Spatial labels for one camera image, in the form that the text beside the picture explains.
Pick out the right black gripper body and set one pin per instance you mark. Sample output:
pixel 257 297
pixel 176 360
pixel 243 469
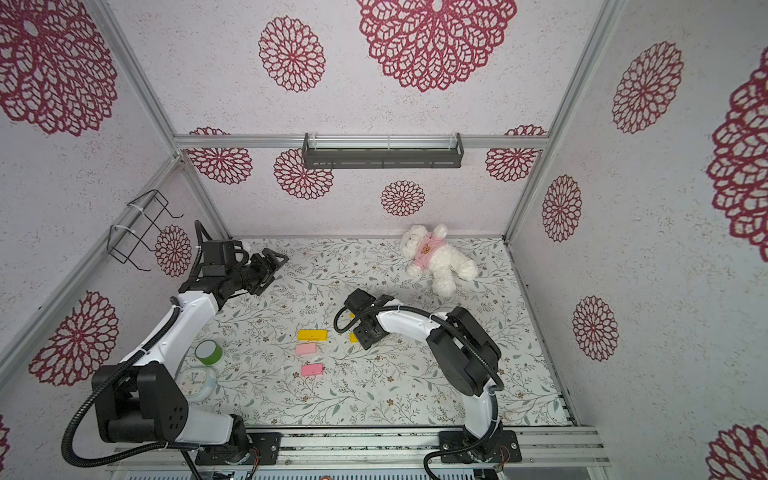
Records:
pixel 366 331

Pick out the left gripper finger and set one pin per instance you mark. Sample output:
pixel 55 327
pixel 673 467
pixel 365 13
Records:
pixel 258 279
pixel 274 260

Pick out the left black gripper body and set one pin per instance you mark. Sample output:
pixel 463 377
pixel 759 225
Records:
pixel 247 276

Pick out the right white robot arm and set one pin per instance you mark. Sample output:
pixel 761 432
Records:
pixel 465 354

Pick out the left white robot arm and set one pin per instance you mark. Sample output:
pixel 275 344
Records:
pixel 138 401

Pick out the light pink block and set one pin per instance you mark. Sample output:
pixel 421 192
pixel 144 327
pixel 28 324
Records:
pixel 306 349

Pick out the green tape roll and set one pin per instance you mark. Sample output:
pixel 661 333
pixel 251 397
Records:
pixel 208 352

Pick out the hot pink block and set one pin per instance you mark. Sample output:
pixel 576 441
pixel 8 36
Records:
pixel 311 370

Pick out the white teddy bear pink shirt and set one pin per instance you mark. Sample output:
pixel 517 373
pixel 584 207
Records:
pixel 427 251

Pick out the clear tape roll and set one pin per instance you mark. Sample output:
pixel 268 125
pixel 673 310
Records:
pixel 197 383

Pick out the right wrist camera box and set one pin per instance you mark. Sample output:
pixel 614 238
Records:
pixel 358 301

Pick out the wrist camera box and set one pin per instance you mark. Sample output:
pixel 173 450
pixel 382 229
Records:
pixel 218 257
pixel 358 301

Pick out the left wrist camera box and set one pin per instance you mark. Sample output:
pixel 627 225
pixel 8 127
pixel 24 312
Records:
pixel 218 257

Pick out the black wire wall rack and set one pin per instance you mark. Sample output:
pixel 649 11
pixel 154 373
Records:
pixel 127 236

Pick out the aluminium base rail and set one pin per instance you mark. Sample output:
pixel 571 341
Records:
pixel 392 447

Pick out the black wall shelf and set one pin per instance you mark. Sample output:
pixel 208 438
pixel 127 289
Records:
pixel 389 153

